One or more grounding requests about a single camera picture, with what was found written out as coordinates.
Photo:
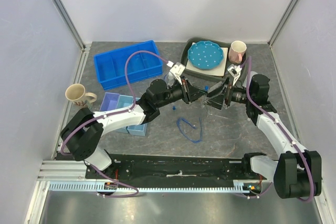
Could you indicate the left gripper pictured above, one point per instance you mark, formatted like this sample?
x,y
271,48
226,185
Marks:
x,y
190,93

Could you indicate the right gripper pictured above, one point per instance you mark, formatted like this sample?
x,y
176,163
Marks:
x,y
217,100

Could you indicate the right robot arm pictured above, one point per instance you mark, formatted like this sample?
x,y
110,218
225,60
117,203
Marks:
x,y
298,172

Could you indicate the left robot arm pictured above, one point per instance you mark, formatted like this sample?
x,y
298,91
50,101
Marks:
x,y
84,131

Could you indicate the white square plate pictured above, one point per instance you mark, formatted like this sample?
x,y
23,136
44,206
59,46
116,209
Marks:
x,y
218,71

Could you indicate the dropper bottle white cap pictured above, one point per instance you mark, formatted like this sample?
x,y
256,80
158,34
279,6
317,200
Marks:
x,y
169,79

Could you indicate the clear safety goggles blue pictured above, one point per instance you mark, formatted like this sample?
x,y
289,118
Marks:
x,y
185,127

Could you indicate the blue dotted plate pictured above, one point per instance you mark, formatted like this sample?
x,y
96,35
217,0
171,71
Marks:
x,y
205,55

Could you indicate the pink mug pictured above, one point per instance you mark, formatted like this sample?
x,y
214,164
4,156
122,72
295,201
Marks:
x,y
236,51

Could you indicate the grey oval tray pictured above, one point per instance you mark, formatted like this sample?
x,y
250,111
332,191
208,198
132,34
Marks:
x,y
205,76

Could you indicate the light blue right box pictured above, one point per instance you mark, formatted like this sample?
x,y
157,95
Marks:
x,y
137,130

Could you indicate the light blue box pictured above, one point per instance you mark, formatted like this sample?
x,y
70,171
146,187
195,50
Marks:
x,y
124,101
137,130

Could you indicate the light blue middle box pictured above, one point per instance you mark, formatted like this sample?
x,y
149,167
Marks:
x,y
124,101

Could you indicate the purple small box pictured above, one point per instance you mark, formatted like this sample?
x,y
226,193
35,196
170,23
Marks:
x,y
109,102

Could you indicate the blue divided plastic bin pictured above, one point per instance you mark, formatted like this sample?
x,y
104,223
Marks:
x,y
110,65

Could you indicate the beige floral mug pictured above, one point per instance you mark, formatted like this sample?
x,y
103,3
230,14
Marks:
x,y
77,94

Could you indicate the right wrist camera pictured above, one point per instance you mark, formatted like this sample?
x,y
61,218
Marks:
x,y
235,72

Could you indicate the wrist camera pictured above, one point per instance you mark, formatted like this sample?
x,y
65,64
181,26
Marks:
x,y
176,69
235,72

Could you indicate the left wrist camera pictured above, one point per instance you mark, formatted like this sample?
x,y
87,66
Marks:
x,y
176,69

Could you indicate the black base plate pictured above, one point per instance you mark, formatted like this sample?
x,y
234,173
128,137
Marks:
x,y
154,172

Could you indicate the light blue cable duct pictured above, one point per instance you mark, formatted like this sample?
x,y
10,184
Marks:
x,y
103,187

